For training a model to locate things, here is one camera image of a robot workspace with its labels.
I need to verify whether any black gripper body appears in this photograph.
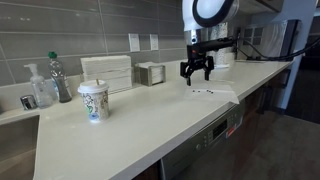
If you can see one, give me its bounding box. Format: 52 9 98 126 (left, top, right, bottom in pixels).
186 42 207 69

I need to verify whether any white paper towel sheet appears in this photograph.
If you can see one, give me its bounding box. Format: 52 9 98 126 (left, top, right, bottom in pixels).
182 78 240 105

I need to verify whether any patterned paper towel roll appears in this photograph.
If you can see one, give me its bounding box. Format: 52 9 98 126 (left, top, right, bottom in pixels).
208 19 232 69

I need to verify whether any metal napkin holder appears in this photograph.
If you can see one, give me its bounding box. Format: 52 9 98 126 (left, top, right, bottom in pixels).
134 61 167 88

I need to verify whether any brown base cabinet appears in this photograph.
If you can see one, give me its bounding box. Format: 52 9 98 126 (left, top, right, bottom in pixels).
244 71 292 134

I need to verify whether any stainless steel dishwasher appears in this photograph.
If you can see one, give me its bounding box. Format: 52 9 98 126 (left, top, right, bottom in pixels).
159 99 246 180

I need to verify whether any black framed window panel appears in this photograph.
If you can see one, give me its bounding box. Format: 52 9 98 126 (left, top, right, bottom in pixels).
242 19 300 62

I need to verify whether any overhead cabinet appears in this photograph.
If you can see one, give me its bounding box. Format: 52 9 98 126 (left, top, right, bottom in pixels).
238 0 284 14

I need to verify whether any stack of white paper towels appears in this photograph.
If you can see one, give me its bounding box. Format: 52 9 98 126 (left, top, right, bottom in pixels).
80 54 133 95

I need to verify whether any printed paper cup white lid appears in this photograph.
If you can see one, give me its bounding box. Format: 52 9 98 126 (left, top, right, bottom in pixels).
77 79 110 124

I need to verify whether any dish soap bottle green cap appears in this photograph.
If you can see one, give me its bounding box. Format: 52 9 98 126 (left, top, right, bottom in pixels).
47 51 73 104

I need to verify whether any clear pump soap dispenser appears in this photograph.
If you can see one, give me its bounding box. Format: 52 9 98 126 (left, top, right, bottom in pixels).
23 63 54 109

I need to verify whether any chrome faucet knob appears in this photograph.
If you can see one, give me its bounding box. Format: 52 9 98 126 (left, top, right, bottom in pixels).
19 94 38 111

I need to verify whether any steel sink basin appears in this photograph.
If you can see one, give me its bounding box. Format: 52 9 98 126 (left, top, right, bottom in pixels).
0 114 40 180

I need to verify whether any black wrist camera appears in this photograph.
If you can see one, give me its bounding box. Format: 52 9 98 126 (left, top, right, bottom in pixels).
199 37 238 53

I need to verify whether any white wall outlet plate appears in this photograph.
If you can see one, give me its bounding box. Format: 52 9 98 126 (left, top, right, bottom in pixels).
128 33 141 53
149 33 160 51

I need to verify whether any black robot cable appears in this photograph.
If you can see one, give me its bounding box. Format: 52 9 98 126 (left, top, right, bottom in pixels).
231 34 320 63

